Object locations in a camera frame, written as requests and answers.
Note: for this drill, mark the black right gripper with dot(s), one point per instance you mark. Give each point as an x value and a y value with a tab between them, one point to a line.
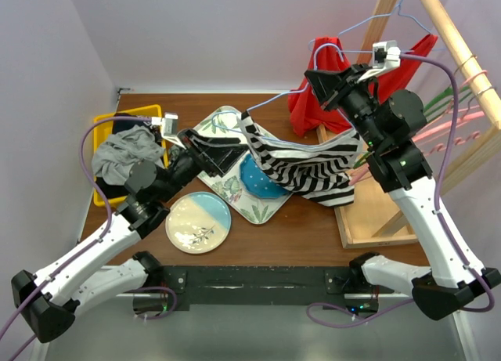
325	82

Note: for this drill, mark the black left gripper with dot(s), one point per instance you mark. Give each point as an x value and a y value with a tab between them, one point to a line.
223	156

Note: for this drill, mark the red tank top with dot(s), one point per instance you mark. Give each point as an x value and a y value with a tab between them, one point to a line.
305	111

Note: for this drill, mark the black white striped tank top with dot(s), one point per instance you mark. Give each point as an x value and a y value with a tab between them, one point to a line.
318	172

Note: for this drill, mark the grey tank top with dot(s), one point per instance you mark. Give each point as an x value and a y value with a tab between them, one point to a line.
115	157

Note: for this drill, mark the thick pink plastic hanger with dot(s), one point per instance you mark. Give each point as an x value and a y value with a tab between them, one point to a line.
427	136

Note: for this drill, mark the thin pink wire hanger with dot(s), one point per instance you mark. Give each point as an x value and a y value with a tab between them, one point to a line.
470	94

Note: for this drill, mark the green plastic hanger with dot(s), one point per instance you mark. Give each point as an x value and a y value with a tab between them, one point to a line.
445	94

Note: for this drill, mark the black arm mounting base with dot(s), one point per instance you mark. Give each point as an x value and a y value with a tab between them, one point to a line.
252	285

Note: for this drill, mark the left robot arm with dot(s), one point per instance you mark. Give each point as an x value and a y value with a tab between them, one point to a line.
51	299

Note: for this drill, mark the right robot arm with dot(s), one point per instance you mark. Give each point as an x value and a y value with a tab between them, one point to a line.
455	276

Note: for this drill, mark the leaf-patterned rectangular tray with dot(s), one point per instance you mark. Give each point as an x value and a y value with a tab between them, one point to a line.
223	123

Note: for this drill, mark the blue dotted plate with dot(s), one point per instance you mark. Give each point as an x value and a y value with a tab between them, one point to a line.
257	183

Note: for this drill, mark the cream and blue plate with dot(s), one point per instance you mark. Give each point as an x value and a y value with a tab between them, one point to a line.
198	223

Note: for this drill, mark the yellow plastic bin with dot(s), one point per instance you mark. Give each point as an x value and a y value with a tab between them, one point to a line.
101	132

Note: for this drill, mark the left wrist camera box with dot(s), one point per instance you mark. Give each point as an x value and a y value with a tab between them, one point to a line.
169	125

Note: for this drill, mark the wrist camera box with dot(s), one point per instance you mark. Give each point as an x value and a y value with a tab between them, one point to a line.
169	125
385	58

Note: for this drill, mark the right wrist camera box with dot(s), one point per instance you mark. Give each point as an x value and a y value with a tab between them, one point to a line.
385	58

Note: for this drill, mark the wooden clothes rack frame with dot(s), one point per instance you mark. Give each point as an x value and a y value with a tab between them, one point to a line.
368	223

